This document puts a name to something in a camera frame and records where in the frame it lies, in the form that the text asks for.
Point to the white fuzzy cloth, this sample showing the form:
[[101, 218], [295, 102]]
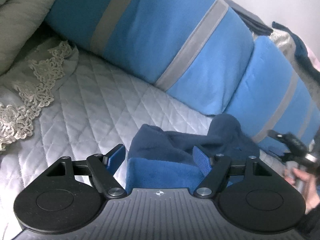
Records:
[[285, 45]]

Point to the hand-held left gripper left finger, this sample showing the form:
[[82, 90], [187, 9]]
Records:
[[116, 156]]

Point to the dark grey folded cloth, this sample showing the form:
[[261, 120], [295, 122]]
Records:
[[250, 17]]

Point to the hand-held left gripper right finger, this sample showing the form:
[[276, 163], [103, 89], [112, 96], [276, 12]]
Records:
[[203, 162]]

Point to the blue fleece jacket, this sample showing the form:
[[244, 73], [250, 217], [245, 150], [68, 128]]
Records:
[[170, 150]]

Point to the lace-trimmed grey cloth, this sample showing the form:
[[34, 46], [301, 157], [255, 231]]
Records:
[[42, 85]]

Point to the person's right forearm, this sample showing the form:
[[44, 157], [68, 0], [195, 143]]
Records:
[[312, 225]]

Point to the blue pillow with grey stripes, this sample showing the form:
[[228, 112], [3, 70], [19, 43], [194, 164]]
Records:
[[272, 87], [162, 37]]

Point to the white quilted bedspread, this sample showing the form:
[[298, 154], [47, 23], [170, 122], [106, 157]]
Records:
[[100, 100]]

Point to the person's right hand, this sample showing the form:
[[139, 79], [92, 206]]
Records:
[[310, 187]]

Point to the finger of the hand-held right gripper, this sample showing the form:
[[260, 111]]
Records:
[[277, 135]]

